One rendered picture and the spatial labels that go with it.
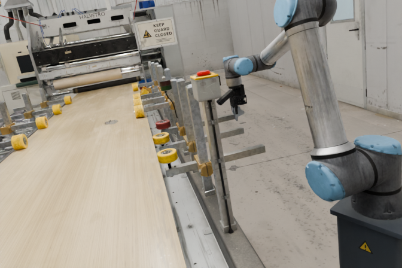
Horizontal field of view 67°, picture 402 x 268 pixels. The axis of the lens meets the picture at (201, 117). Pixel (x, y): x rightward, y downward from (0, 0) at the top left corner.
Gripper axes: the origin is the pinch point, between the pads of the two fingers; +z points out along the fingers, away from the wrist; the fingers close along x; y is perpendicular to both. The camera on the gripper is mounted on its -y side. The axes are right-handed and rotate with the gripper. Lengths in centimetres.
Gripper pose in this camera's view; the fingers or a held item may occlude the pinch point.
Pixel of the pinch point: (235, 118)
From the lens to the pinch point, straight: 182.7
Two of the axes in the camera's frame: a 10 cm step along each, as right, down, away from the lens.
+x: -2.2, -2.2, 9.5
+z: 1.6, 9.5, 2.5
